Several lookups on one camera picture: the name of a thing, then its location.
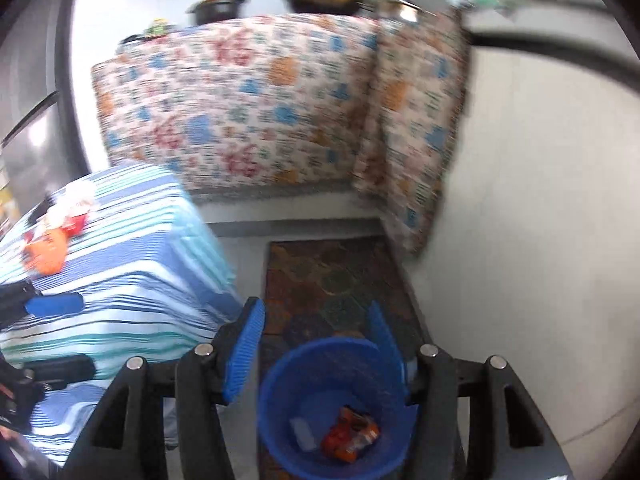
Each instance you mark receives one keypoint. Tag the stainless steel pot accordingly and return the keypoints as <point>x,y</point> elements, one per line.
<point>402,10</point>

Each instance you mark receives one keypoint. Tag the orange snack bag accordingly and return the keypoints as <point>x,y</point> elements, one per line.
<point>45,254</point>

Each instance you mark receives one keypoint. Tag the round table striped cloth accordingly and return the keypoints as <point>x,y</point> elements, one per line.
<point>155,284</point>

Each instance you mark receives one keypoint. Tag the red drink can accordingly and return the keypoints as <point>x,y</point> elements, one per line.
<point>75,218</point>

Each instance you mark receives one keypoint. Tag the condiment bottles rack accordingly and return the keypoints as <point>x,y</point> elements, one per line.
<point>157,29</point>

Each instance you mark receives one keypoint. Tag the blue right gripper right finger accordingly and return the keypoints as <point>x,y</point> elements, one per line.
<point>398,357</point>

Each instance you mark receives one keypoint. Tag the patterned fu character cloth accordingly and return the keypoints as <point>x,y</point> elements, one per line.
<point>296,103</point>

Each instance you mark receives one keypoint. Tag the hexagon pattern floor mat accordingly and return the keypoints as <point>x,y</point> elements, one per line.
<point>318,289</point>

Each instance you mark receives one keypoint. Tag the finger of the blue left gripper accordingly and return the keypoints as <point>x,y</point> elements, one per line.
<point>42,306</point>

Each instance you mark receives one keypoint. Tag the black pot red lid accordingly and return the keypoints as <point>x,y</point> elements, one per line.
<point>213,11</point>

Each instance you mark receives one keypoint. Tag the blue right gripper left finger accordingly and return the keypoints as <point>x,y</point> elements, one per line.
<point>239,343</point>

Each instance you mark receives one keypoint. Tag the white lower cabinet counter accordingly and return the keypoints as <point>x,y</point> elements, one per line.
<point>535,254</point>

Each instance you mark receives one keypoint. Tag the blue plastic trash basket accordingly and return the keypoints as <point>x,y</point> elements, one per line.
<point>303,393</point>

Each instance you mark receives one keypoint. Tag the orange white small wrapper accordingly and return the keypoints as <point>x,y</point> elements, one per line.
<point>350,436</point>

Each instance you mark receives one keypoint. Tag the grey multi-door refrigerator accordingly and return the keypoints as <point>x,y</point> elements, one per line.
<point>35,153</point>

